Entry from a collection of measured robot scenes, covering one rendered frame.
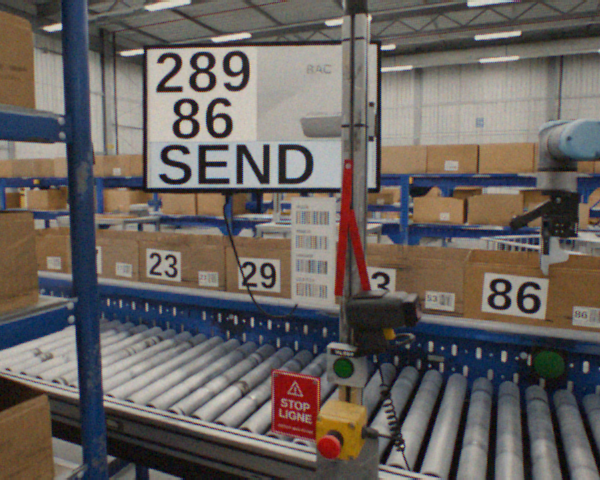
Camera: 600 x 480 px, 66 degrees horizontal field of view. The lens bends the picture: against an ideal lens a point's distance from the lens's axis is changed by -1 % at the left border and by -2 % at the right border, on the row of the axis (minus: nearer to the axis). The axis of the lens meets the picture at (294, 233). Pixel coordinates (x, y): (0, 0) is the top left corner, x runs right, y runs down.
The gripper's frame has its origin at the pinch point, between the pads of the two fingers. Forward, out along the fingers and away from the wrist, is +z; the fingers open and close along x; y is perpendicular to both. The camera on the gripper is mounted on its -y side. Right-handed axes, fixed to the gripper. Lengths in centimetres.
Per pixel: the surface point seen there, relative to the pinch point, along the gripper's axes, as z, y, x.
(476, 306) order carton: 12.7, -15.8, 3.6
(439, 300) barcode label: 11.9, -25.9, 3.4
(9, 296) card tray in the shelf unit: -10, -56, -103
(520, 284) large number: 5.4, -4.9, 3.3
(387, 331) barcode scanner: 2, -26, -60
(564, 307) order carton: 10.6, 6.0, 3.5
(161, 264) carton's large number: 9, -126, 3
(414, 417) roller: 30, -26, -33
